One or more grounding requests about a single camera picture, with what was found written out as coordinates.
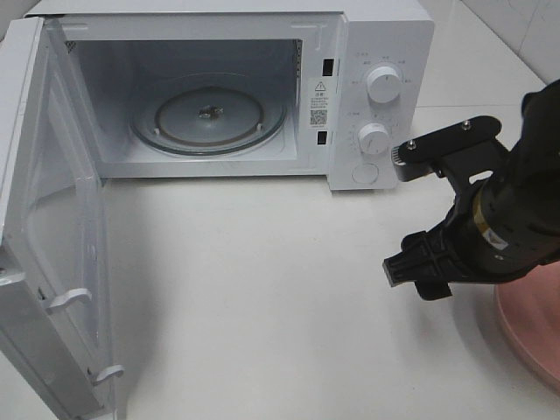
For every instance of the round white door button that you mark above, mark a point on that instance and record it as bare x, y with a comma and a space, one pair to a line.
365, 174

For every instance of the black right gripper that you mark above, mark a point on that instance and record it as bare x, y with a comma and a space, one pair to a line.
463, 252

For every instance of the upper white power knob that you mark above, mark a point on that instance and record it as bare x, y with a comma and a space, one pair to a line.
384, 83

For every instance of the pink round plate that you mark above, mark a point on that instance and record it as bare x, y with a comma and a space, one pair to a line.
528, 313

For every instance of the white microwave oven body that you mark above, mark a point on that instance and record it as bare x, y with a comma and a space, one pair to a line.
125, 46

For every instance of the white timer knob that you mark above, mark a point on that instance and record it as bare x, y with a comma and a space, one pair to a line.
373, 138

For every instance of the glass microwave turntable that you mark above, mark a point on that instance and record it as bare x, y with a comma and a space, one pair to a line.
209, 114

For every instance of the white microwave door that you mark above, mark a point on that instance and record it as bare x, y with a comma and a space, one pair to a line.
55, 309

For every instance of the white warning label sticker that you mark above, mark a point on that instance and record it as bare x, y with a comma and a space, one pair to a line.
318, 102

